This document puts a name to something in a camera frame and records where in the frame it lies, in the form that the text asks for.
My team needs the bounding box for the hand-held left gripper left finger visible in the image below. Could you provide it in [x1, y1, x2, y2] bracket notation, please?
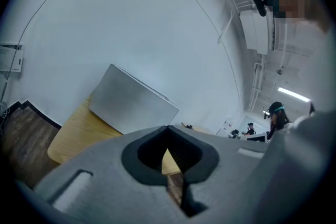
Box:
[33, 125, 188, 224]

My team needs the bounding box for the white wall box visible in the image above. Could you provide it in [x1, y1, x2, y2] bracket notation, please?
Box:
[0, 43, 24, 73]

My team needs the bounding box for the white microwave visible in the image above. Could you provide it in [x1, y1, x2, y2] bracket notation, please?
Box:
[88, 63, 180, 135]

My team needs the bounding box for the black head-worn camera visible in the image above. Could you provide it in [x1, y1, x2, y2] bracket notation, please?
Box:
[251, 0, 268, 17]

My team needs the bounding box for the small wooden table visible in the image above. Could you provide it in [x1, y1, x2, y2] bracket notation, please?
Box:
[47, 93, 184, 176]

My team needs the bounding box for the ceiling light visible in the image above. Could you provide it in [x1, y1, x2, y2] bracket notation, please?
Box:
[277, 87, 311, 103]

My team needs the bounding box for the white air conditioner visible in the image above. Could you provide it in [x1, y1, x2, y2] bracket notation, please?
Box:
[239, 9, 316, 56]

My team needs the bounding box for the gray wall cable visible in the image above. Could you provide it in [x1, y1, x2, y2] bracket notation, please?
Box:
[5, 0, 103, 79]

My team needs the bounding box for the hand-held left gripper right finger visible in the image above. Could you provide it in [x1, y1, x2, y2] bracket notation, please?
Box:
[167, 125, 270, 224]

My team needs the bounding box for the tangle of white wires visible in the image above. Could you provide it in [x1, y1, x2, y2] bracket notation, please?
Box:
[0, 101, 11, 134]

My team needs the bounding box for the person's head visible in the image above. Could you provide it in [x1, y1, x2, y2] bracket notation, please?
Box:
[264, 0, 331, 32]

